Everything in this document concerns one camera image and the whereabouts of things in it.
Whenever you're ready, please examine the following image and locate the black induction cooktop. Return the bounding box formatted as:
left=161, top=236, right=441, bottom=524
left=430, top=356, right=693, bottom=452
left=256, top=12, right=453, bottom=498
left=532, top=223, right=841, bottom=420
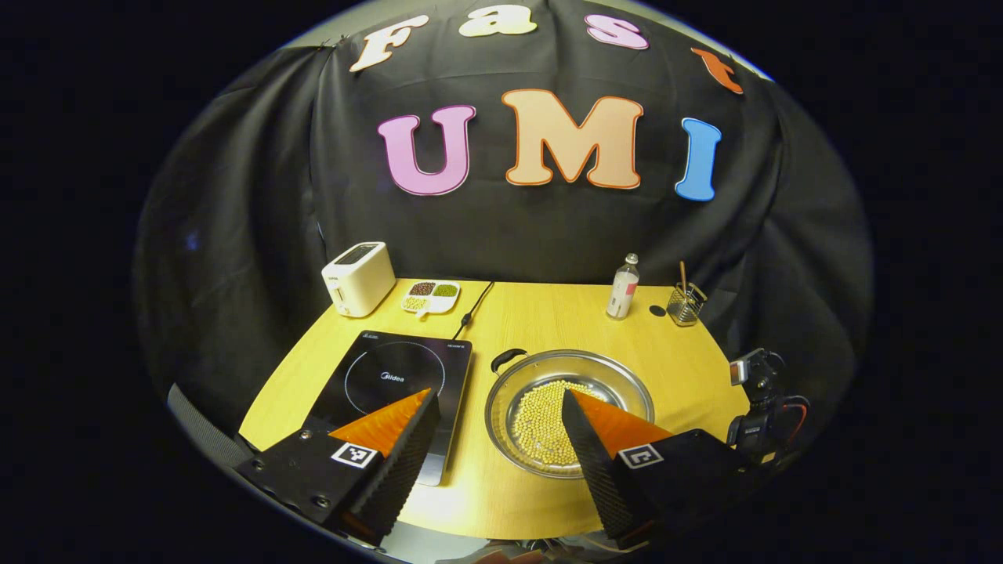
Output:
left=302, top=330, right=473, bottom=487

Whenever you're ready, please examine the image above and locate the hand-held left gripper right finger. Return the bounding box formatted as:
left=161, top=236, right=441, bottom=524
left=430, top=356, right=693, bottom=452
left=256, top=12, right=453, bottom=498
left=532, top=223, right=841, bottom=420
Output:
left=561, top=389, right=753, bottom=551

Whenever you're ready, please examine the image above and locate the pile of yellow soybeans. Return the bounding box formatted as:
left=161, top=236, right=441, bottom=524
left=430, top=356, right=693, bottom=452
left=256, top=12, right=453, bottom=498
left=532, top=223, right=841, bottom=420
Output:
left=511, top=380, right=608, bottom=468

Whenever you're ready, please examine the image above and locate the clear plastic bottle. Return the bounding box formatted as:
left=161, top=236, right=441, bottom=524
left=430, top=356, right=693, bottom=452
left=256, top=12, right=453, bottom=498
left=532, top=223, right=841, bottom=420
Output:
left=606, top=253, right=640, bottom=320

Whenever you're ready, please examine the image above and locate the wire mesh holder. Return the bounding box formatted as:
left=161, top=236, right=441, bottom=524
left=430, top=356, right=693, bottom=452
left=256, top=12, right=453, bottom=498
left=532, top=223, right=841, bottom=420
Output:
left=667, top=282, right=708, bottom=327

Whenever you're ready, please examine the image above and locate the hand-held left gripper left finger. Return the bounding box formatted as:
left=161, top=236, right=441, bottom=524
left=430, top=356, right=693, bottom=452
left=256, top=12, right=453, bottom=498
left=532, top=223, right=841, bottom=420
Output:
left=235, top=388, right=442, bottom=548

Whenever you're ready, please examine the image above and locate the white toaster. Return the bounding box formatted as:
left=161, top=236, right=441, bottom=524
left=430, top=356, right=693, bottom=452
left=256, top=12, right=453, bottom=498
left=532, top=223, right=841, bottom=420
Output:
left=321, top=241, right=397, bottom=318

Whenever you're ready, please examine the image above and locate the black camera on stand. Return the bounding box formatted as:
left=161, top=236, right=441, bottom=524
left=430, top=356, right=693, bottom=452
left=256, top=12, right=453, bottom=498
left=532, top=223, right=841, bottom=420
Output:
left=725, top=348, right=811, bottom=467

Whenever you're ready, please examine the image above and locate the white divided bean dish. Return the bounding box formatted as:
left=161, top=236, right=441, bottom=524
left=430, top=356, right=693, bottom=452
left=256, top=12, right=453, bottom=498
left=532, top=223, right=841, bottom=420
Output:
left=400, top=280, right=462, bottom=318

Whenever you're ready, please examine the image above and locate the black power cable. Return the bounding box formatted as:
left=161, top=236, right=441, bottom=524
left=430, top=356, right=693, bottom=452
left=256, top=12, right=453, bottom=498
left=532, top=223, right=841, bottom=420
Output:
left=458, top=280, right=496, bottom=342

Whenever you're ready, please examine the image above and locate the stainless steel pot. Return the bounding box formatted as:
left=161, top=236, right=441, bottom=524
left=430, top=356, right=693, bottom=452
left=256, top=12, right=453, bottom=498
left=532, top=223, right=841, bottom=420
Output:
left=483, top=348, right=656, bottom=480

